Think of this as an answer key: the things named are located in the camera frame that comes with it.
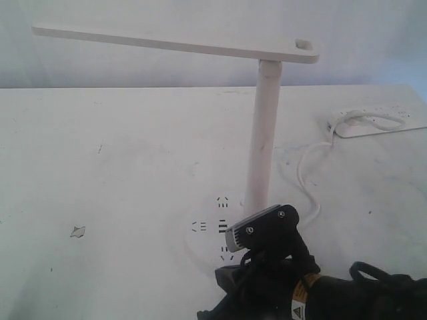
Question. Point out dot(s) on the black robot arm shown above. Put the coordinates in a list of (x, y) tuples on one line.
[(370, 293)]

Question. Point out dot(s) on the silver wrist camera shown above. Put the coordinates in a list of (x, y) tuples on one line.
[(249, 230)]

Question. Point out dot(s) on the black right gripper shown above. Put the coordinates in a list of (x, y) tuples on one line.
[(261, 284)]

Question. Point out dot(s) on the small torn paper scrap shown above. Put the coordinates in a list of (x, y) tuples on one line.
[(78, 232)]

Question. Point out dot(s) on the white power strip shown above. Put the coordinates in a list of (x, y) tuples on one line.
[(377, 119)]

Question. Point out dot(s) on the white desk lamp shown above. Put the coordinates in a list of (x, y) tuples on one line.
[(176, 165)]

